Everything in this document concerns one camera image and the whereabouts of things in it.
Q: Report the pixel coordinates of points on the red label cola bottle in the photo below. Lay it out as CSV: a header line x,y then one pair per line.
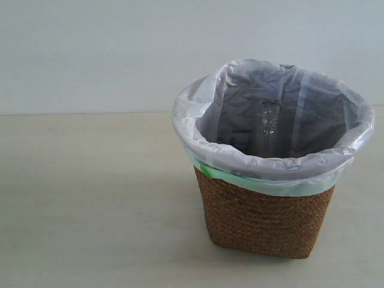
x,y
264,128

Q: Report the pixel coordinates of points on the white plastic bin liner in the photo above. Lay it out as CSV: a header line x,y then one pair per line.
x,y
321,126

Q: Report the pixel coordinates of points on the woven brown wicker basket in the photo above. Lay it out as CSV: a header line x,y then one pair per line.
x,y
253,222

